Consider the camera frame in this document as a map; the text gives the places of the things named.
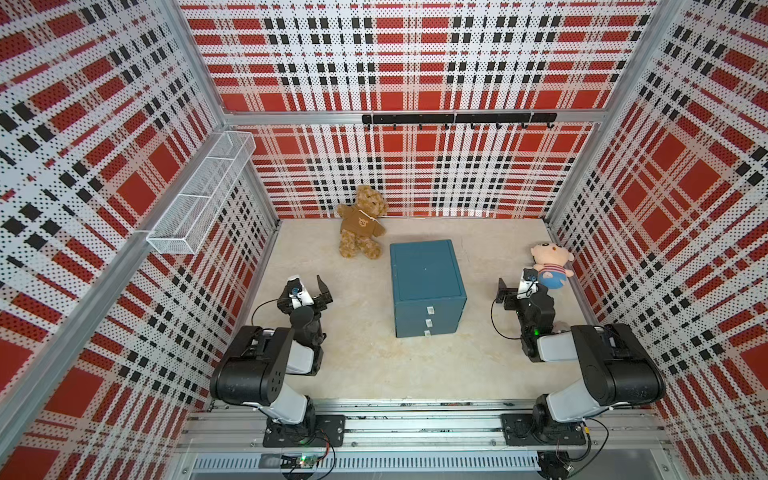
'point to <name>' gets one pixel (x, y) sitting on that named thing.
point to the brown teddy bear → (362, 223)
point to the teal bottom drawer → (427, 329)
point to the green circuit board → (298, 461)
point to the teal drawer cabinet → (428, 292)
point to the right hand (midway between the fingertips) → (520, 278)
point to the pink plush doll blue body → (551, 259)
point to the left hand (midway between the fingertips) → (308, 280)
